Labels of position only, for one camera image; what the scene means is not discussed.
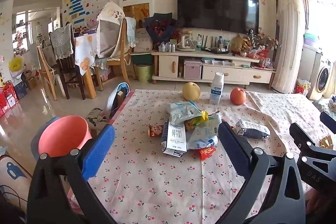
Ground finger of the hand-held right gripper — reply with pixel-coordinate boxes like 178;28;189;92
320;112;336;128
289;123;336;190

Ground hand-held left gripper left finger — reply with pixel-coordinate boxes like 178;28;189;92
28;124;117;224

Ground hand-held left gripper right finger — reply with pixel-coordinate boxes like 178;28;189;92
218;122;306;224

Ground white blue packet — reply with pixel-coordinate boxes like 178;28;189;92
235;119;271;139

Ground red orange wrapper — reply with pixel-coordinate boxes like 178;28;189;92
194;147;216;161

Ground white blue plastic pouch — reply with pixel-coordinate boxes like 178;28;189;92
188;114;222;151

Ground pink plastic bucket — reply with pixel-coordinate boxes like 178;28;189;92
38;116;93;159

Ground yellow snack wrapper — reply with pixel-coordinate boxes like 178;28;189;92
184;110;210;131

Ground white milk carton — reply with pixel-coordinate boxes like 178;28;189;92
161;121;187;157

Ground small brown red wrapper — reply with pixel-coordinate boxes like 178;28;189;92
148;124;164;138

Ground blue green snack bag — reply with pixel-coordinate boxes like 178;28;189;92
166;101;202;125

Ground stool with cartoon cushion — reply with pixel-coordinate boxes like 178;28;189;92
85;108;111;132

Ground white washing machine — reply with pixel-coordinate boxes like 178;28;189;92
307;52;335;100

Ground red apple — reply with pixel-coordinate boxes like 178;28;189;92
230;87;247;105

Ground blue white padded bag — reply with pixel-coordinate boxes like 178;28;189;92
104;82;131;119

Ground white plastic milk bottle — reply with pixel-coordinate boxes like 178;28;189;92
209;72;224;105

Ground cherry print tablecloth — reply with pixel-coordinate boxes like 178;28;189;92
71;89;336;224

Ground yellow pear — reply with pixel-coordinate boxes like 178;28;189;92
182;82;201;101

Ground cream television cabinet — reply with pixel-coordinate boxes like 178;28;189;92
151;49;276;89

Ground cartoon print cushion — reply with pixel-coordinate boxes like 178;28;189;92
0;154;34;214

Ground pink storage box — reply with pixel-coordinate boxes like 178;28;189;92
184;59;202;80

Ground lace covered air conditioner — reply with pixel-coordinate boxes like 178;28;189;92
272;0;306;94

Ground green waste bin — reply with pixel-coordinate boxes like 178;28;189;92
135;64;153;83

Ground red plastic gift packet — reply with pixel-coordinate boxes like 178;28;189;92
247;49;273;68

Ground red gift bag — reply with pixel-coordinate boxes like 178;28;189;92
0;94;8;118
3;93;19;109

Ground dining table orange print cloth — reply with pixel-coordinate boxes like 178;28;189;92
74;32;99;100

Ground dried flower arrangement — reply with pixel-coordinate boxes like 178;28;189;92
248;28;279;50

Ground light wooden chair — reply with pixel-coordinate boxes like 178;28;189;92
37;40;58;101

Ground golden ornament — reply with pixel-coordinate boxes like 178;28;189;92
231;34;252;52

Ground white electric kettle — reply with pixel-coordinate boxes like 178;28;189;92
178;32;196;51

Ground dark chair knit cover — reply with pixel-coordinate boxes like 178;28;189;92
49;23;84;100

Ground white sack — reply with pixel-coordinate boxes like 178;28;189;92
135;28;153;53

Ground yellow plastic bag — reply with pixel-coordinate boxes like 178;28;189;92
9;57;24;72

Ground row of small grey bottles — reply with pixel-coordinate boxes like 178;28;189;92
158;42;177;52

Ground light green lace towel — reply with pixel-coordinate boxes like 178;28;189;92
125;17;136;47

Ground white cartoon cover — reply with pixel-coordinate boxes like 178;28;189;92
97;1;126;59

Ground dark wrapped flower bouquet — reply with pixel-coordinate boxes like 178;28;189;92
144;13;177;43

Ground black television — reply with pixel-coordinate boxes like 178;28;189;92
177;0;259;33

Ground blue wall sticker chart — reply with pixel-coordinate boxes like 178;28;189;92
63;0;91;26

